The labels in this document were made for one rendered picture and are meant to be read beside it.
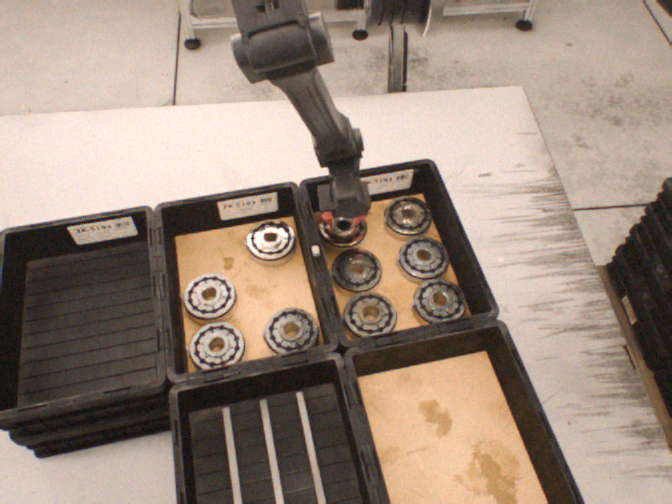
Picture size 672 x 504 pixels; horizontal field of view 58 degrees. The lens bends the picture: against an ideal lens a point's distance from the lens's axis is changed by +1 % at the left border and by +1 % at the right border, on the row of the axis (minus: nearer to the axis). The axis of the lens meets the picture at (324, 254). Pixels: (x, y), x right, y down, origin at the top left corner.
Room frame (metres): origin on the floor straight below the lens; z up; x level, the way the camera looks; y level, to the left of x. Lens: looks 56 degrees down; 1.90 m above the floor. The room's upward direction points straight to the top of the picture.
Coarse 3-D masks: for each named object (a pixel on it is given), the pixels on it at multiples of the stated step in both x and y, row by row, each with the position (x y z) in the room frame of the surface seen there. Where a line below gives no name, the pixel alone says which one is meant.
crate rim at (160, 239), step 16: (224, 192) 0.81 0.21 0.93; (240, 192) 0.81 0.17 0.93; (256, 192) 0.81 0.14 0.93; (160, 208) 0.77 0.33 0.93; (304, 208) 0.77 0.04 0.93; (160, 224) 0.73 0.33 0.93; (304, 224) 0.73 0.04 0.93; (160, 240) 0.69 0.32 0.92; (160, 256) 0.65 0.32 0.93; (160, 272) 0.61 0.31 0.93; (320, 272) 0.61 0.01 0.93; (160, 288) 0.58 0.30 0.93; (320, 288) 0.58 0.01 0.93; (336, 336) 0.48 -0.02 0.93; (304, 352) 0.45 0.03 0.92; (320, 352) 0.45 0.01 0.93; (336, 352) 0.46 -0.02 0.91; (224, 368) 0.42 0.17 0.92; (240, 368) 0.42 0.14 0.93
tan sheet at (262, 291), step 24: (192, 240) 0.76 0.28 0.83; (216, 240) 0.76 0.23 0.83; (240, 240) 0.76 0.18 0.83; (192, 264) 0.70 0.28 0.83; (216, 264) 0.70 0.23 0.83; (240, 264) 0.70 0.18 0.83; (288, 264) 0.70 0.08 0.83; (240, 288) 0.64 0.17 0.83; (264, 288) 0.64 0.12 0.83; (288, 288) 0.64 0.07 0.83; (240, 312) 0.58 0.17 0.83; (264, 312) 0.58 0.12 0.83; (312, 312) 0.58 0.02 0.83; (192, 336) 0.53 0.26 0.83
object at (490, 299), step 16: (416, 160) 0.90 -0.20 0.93; (432, 160) 0.90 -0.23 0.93; (320, 176) 0.85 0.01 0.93; (304, 192) 0.81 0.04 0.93; (448, 192) 0.81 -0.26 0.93; (448, 208) 0.77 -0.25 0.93; (320, 240) 0.69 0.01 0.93; (464, 240) 0.69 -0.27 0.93; (320, 256) 0.65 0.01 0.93; (480, 272) 0.61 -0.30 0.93; (336, 304) 0.54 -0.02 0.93; (496, 304) 0.54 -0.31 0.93; (336, 320) 0.51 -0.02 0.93; (480, 320) 0.51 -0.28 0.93; (368, 336) 0.48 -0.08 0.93; (400, 336) 0.48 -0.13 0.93
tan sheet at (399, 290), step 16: (384, 208) 0.85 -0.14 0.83; (368, 224) 0.80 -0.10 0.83; (432, 224) 0.80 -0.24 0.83; (368, 240) 0.76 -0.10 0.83; (384, 240) 0.76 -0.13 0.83; (400, 240) 0.76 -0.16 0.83; (384, 256) 0.72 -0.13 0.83; (384, 272) 0.68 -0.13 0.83; (448, 272) 0.68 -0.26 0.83; (384, 288) 0.64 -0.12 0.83; (400, 288) 0.64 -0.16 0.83; (416, 288) 0.64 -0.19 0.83; (400, 304) 0.60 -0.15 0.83; (400, 320) 0.56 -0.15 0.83; (416, 320) 0.56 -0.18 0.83
